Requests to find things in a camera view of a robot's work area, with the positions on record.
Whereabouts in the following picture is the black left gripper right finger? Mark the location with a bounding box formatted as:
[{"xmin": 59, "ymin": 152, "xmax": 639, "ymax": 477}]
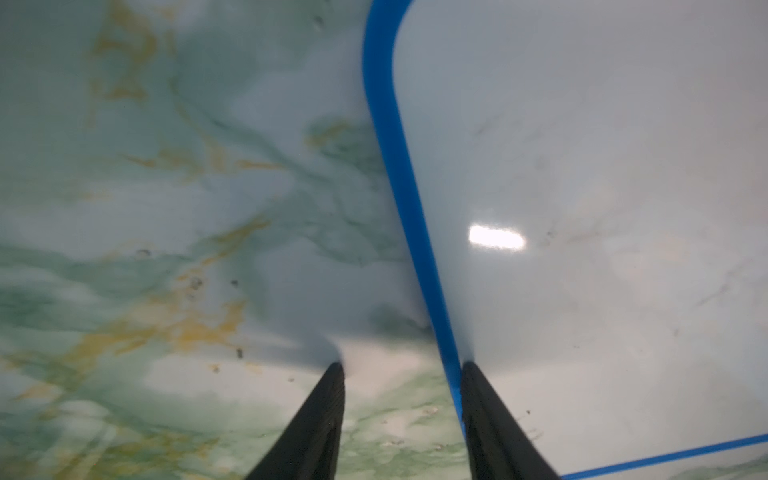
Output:
[{"xmin": 460, "ymin": 361, "xmax": 560, "ymax": 480}]

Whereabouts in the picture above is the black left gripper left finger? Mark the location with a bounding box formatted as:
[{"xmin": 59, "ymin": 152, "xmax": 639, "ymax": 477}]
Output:
[{"xmin": 245, "ymin": 362, "xmax": 345, "ymax": 480}]

